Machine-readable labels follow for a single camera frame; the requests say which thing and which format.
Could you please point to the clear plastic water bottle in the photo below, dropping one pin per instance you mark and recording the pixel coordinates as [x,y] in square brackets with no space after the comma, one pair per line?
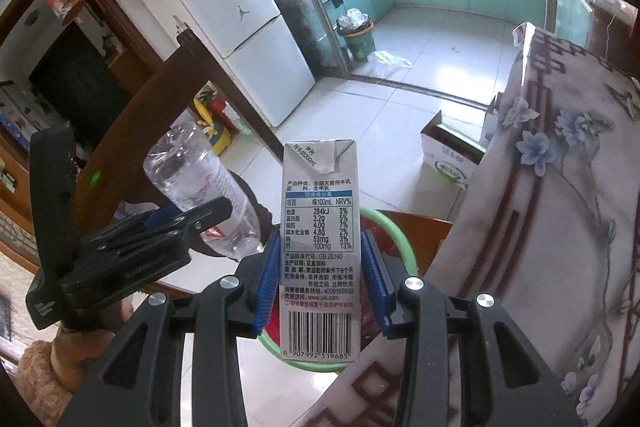
[205,191]

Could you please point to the blue white milk carton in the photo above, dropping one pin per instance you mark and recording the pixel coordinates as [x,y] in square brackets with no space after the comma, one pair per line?
[320,305]

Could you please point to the floral patterned tablecloth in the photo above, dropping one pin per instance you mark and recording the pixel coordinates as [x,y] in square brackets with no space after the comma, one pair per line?
[549,225]

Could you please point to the white refrigerator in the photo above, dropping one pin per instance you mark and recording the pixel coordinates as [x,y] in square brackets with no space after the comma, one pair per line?
[252,40]

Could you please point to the left hand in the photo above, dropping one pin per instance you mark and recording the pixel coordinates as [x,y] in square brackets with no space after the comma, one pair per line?
[69,351]

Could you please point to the cardboard box on floor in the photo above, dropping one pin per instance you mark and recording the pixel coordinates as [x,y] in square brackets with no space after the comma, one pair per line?
[456,139]

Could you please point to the dark carved wooden chair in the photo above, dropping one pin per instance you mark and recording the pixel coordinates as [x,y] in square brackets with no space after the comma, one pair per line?
[146,126]

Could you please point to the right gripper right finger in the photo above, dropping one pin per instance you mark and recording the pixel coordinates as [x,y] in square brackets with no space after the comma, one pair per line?
[504,381]

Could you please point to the yellow toy on floor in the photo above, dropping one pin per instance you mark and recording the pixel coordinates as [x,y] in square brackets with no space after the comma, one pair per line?
[212,109]

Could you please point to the green kitchen trash bin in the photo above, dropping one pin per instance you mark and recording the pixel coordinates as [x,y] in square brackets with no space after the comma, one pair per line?
[356,28]

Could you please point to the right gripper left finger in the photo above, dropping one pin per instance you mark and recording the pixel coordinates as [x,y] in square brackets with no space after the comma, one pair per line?
[137,379]

